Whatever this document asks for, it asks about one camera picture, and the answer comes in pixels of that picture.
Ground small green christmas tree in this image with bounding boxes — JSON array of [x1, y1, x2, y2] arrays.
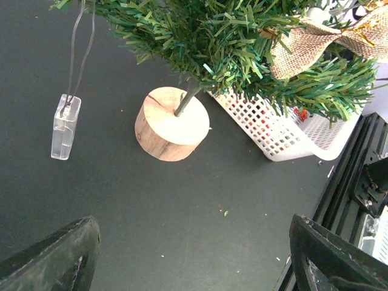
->
[[48, 0, 388, 163]]

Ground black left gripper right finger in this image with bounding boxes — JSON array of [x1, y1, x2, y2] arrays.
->
[[289, 214, 387, 290]]

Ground white bulb light string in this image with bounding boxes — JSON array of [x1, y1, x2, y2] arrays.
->
[[62, 0, 97, 118]]

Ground burlap bow with berries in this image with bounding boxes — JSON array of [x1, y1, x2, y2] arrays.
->
[[258, 4, 387, 79]]

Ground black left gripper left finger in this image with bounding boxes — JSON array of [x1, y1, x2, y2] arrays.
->
[[1, 216, 101, 290]]

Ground white perforated plastic basket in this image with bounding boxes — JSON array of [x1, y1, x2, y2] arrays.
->
[[209, 89, 364, 162]]

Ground clear plastic battery box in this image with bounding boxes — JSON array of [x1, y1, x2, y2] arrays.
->
[[51, 94, 81, 160]]

